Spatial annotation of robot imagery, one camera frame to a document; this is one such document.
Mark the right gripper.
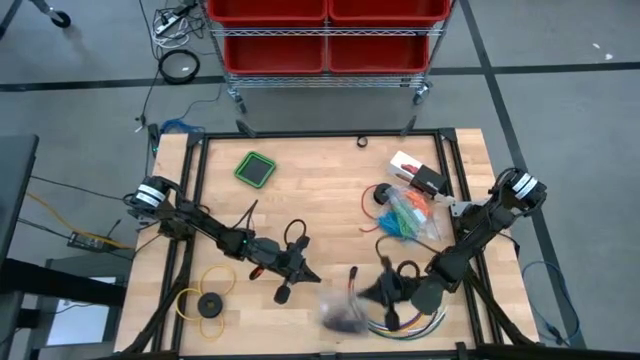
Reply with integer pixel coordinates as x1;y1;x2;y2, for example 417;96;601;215
356;269;419;333

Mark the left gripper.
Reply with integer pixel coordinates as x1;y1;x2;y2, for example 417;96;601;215
252;237;323;306

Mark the clear plastic bag pile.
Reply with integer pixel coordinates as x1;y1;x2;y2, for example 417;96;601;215
317;287;371;335

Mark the dark brown rubber band pile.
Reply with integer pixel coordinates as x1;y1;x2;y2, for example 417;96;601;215
322;304;369;335

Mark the blue zip ties bag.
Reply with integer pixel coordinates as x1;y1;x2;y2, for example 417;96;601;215
387;185;432;244

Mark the coloured tube bundle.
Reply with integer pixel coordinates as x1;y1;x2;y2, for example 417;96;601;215
347;265;449;341

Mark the green square collapsible container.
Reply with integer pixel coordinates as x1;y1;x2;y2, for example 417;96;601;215
232;151;278;190

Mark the white box hot dog print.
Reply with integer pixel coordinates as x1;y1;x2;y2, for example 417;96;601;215
387;150;449;199

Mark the small black device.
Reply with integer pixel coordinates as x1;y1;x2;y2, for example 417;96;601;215
147;123;162;154

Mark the black power brick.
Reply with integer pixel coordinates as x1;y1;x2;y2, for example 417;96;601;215
67;230;107;252

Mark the red plastic bin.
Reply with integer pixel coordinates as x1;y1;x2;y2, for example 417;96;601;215
223;34;327;75
328;0;453;27
207;0;329;27
327;34;431;75

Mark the white power strip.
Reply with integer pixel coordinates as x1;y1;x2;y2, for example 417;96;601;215
154;13;180;35

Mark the black desk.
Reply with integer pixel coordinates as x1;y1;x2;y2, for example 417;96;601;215
0;133;40;261

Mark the black rolling workbench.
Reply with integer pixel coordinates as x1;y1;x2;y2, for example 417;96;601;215
0;0;72;30

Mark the black right camera cable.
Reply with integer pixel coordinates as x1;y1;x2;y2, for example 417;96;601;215
375;234;442;281

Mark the yellow rubber band ring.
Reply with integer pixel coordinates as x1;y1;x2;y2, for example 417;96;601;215
174;263;237;342

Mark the black spool red wire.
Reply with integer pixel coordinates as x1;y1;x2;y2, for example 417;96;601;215
359;182;397;234

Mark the black aluminium table frame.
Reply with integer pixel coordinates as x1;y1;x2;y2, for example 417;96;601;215
114;127;544;360

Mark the blue floor cable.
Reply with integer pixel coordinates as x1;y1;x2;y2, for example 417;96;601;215
159;118;207;135

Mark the metal wire shelf cart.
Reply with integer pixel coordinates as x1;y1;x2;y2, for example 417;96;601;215
199;0;454;114

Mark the white coiled cable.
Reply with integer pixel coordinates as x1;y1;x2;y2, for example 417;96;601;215
151;22;194;50

